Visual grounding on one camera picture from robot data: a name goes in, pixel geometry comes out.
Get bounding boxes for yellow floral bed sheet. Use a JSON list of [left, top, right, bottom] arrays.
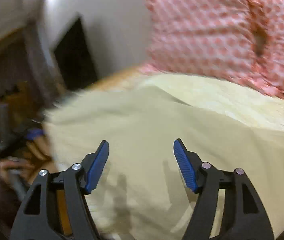
[[89, 68, 284, 131]]

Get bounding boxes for beige khaki pants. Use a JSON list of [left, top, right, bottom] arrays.
[[45, 86, 284, 239]]

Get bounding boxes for dark television screen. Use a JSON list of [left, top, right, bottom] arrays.
[[54, 17, 98, 90]]

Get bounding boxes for person's left hand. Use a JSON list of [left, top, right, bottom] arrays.
[[0, 135, 53, 184]]

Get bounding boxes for pink polka dot pillow rear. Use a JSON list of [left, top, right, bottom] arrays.
[[249, 0, 284, 99]]

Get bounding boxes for pink polka dot pillow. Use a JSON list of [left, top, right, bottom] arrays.
[[145, 0, 260, 82], [249, 0, 284, 99]]

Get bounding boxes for pink polka dot pillow front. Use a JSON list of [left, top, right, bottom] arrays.
[[145, 0, 260, 82]]

